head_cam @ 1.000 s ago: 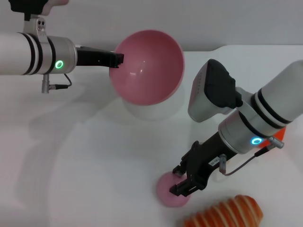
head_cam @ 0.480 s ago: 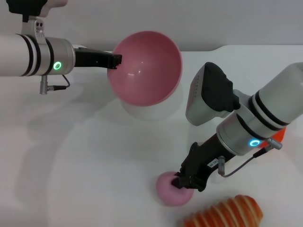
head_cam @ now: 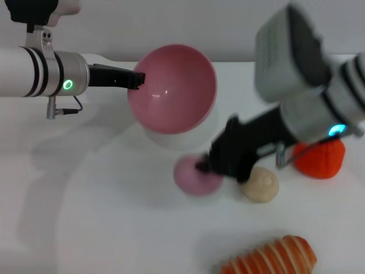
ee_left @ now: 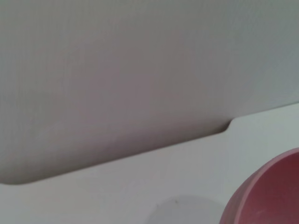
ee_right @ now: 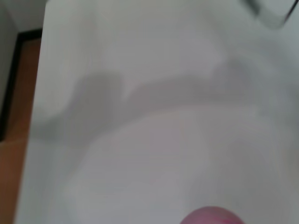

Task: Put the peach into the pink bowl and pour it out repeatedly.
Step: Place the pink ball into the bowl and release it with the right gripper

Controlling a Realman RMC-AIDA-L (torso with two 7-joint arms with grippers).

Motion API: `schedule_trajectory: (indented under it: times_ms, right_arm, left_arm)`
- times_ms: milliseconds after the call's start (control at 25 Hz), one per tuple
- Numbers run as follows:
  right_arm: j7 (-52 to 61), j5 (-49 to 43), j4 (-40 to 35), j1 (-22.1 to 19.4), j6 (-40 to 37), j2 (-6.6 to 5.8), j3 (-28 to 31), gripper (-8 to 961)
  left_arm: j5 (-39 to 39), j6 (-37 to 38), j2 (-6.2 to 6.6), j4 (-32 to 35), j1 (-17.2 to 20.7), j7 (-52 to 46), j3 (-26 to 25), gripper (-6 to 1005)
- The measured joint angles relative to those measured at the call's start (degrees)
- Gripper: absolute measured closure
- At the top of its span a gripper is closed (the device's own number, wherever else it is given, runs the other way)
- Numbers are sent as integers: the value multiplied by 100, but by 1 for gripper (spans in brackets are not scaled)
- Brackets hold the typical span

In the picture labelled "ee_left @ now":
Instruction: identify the pink plastic bowl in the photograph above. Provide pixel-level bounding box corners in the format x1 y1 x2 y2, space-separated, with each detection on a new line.
218 147 299 224

